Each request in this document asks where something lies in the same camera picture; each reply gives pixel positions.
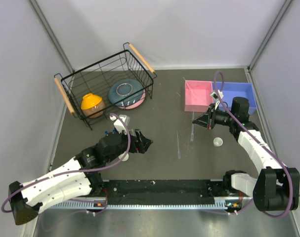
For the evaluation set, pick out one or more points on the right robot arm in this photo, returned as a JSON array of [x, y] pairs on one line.
[[277, 187]]

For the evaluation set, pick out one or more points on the yellow and brown bowl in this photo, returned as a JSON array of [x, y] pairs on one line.
[[92, 105]]

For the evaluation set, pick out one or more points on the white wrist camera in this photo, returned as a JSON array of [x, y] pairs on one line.
[[217, 95], [121, 124]]

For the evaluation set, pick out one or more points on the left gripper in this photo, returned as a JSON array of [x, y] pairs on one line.
[[142, 144]]

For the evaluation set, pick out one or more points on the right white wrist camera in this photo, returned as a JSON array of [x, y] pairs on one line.
[[217, 95]]

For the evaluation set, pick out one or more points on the clear pipette long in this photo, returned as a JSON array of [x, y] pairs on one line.
[[192, 128]]

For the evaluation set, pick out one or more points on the white round lid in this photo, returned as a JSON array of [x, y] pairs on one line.
[[123, 157]]

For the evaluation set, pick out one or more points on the blue plastic bin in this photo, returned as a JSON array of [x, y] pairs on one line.
[[239, 89]]

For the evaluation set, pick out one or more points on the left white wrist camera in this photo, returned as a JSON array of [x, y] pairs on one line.
[[121, 124]]

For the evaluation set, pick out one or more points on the black wire dish basket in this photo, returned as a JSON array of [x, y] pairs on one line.
[[98, 78]]

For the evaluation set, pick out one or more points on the blue ceramic plate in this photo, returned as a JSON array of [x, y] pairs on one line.
[[123, 89]]

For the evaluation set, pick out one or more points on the grey slotted cable duct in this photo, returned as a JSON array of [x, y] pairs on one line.
[[218, 204]]

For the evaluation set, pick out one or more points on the small white cup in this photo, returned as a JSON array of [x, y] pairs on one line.
[[217, 142]]

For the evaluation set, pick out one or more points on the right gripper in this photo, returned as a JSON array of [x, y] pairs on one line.
[[207, 120]]

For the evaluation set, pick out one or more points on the pink plastic bin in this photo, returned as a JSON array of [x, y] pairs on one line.
[[204, 89]]

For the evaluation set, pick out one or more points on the pink ceramic plate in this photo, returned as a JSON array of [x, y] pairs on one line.
[[133, 101]]

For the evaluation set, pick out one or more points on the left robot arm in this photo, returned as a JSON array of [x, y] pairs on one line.
[[80, 176]]

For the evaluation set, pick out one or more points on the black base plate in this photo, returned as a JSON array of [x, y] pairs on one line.
[[162, 192]]

